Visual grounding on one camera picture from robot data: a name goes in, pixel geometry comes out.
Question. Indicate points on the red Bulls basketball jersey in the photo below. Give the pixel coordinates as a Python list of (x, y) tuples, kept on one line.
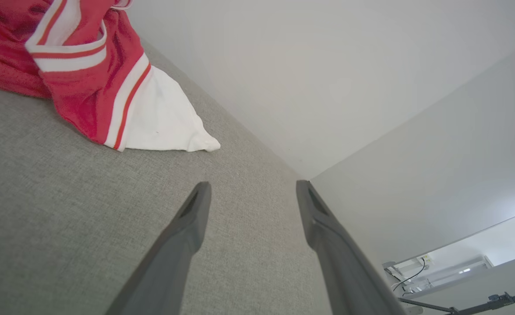
[(86, 96)]

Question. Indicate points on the grey fabric sofa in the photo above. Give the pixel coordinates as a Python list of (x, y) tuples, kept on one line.
[(65, 197)]

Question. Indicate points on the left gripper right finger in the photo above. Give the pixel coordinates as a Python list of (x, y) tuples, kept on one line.
[(345, 271)]

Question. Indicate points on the white wall mounted unit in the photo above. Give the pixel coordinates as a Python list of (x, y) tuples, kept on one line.
[(454, 271)]

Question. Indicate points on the black metal bar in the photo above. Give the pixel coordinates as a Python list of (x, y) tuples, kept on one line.
[(498, 302)]

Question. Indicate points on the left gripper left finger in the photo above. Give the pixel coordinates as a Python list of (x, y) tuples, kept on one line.
[(174, 262)]

